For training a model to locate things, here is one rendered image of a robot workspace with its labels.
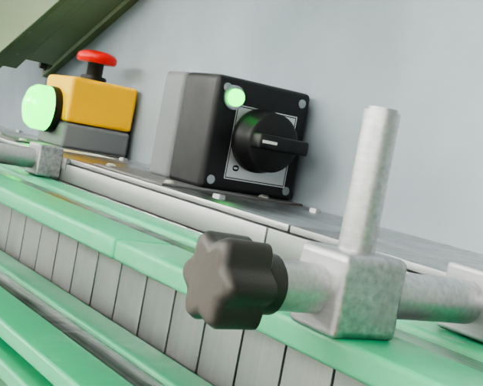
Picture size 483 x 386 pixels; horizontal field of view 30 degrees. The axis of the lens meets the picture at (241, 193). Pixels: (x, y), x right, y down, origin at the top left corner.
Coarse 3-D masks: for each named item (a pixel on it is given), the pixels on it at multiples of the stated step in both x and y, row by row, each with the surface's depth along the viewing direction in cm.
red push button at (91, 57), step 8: (80, 56) 89; (88, 56) 89; (96, 56) 89; (104, 56) 89; (112, 56) 90; (88, 64) 90; (96, 64) 90; (104, 64) 90; (112, 64) 90; (88, 72) 90; (96, 72) 90
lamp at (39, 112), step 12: (36, 96) 86; (48, 96) 87; (60, 96) 87; (24, 108) 87; (36, 108) 86; (48, 108) 86; (60, 108) 87; (24, 120) 88; (36, 120) 87; (48, 120) 87
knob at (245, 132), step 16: (256, 112) 62; (272, 112) 63; (240, 128) 62; (256, 128) 61; (272, 128) 62; (288, 128) 62; (240, 144) 62; (256, 144) 60; (272, 144) 60; (288, 144) 61; (304, 144) 62; (240, 160) 62; (256, 160) 61; (272, 160) 62; (288, 160) 63
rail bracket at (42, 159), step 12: (0, 144) 69; (12, 144) 70; (36, 144) 70; (48, 144) 71; (0, 156) 69; (12, 156) 69; (24, 156) 70; (36, 156) 70; (48, 156) 70; (60, 156) 71; (36, 168) 70; (48, 168) 70; (60, 168) 71
